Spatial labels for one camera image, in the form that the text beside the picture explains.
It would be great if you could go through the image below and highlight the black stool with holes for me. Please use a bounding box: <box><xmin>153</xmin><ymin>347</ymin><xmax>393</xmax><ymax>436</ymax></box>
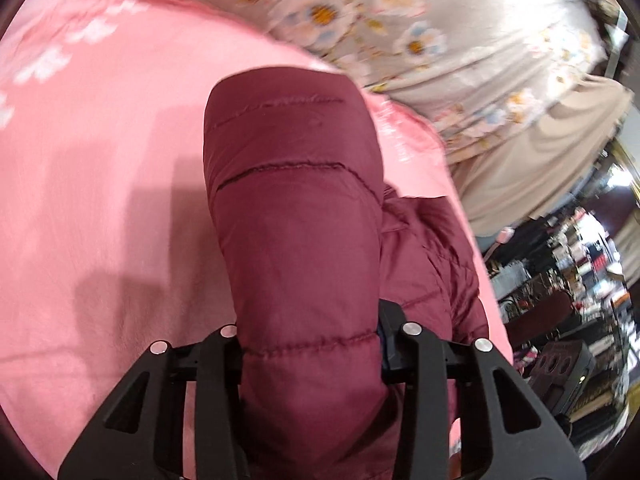
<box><xmin>520</xmin><ymin>339</ymin><xmax>597</xmax><ymax>413</ymax></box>

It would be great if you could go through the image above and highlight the pink blanket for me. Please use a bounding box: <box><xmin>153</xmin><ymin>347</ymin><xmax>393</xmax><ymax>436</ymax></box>
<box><xmin>0</xmin><ymin>0</ymin><xmax>516</xmax><ymax>480</ymax></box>

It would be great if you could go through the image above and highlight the grey floral bedsheet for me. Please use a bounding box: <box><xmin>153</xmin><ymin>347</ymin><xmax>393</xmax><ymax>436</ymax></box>
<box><xmin>90</xmin><ymin>0</ymin><xmax>617</xmax><ymax>167</ymax></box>

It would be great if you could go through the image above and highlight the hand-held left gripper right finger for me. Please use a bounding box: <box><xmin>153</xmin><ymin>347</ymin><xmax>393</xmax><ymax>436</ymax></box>
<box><xmin>377</xmin><ymin>299</ymin><xmax>587</xmax><ymax>480</ymax></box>

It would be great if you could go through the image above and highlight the beige cloth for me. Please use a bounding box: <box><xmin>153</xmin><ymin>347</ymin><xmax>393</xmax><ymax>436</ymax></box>
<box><xmin>450</xmin><ymin>74</ymin><xmax>633</xmax><ymax>238</ymax></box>

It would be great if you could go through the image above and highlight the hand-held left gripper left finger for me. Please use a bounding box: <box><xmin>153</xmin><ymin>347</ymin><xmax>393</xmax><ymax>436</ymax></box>
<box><xmin>57</xmin><ymin>324</ymin><xmax>251</xmax><ymax>480</ymax></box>

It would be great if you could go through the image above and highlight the dark red chair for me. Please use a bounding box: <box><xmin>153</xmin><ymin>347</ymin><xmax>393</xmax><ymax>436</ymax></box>
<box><xmin>500</xmin><ymin>290</ymin><xmax>575</xmax><ymax>347</ymax></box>

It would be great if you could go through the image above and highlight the maroon puffer jacket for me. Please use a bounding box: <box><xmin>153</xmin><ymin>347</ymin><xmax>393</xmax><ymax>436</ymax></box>
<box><xmin>202</xmin><ymin>65</ymin><xmax>492</xmax><ymax>480</ymax></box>

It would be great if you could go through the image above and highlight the cluttered shelf of goods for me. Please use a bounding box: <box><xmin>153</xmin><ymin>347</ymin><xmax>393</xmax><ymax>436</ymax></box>
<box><xmin>547</xmin><ymin>202</ymin><xmax>640</xmax><ymax>326</ymax></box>

